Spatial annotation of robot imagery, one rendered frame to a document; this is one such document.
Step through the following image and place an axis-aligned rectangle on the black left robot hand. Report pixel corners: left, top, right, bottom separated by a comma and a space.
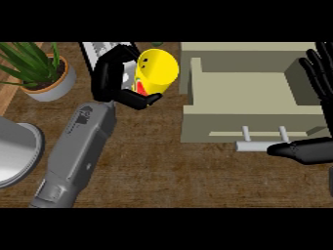
90, 43, 165, 111

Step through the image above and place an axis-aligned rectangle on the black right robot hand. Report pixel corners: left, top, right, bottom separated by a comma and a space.
266, 41, 333, 166

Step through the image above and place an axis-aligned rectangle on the yellow cup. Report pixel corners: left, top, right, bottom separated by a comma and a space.
133, 48, 180, 97

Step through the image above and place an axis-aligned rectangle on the beige open drawer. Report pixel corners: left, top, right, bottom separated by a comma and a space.
179, 41, 333, 144

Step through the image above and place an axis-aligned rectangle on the black and white appliance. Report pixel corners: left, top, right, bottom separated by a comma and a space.
79, 41, 140, 90

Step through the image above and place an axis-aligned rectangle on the green potted plant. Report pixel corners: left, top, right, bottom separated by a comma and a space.
0, 41, 79, 103

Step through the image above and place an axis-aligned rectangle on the grey metal pot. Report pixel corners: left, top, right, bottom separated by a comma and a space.
0, 107, 46, 190

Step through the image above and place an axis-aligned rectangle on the white drawer handle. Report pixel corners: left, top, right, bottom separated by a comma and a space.
233, 125, 292, 152

